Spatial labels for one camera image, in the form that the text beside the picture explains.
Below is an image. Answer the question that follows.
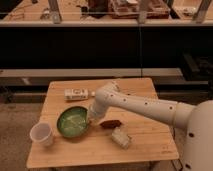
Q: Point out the long wooden workbench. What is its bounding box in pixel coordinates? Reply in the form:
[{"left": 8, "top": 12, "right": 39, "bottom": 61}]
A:
[{"left": 0, "top": 0, "right": 213, "bottom": 27}]

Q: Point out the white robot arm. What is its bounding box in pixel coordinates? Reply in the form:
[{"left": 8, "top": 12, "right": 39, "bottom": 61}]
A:
[{"left": 88, "top": 82, "right": 213, "bottom": 171}]

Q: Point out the translucent plastic cup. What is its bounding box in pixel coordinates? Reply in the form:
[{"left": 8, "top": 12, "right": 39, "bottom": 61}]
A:
[{"left": 30, "top": 122, "right": 53, "bottom": 147}]

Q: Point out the green ceramic bowl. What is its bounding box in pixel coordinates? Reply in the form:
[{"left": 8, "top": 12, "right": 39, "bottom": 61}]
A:
[{"left": 57, "top": 106, "right": 89, "bottom": 138}]

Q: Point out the wooden folding table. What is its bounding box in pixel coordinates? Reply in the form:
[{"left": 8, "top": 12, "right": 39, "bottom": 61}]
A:
[{"left": 26, "top": 78, "right": 179, "bottom": 169}]

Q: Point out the brown oblong food item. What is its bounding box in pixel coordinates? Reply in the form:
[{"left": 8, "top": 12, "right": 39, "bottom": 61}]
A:
[{"left": 100, "top": 120, "right": 121, "bottom": 129}]

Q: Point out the white crumpled packet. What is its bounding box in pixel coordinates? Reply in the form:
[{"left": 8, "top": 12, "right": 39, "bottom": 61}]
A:
[{"left": 111, "top": 129, "right": 131, "bottom": 149}]

